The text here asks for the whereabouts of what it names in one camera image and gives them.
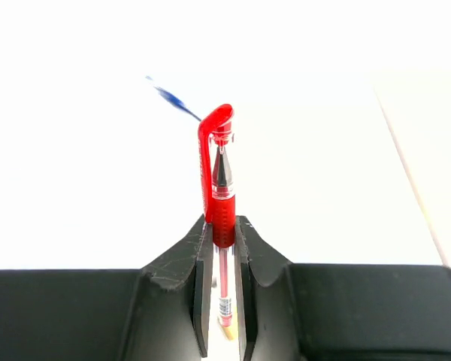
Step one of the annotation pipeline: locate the red gel pen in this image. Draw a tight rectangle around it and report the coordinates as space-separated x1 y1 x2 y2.
198 104 238 341

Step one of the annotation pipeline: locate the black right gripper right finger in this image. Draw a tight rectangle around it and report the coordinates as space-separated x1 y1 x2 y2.
235 216 451 360

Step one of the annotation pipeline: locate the blue gel pen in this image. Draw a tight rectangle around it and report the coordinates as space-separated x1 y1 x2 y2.
145 76 201 122

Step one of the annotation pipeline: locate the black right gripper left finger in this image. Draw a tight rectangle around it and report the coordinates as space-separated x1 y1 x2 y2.
0 218 211 360

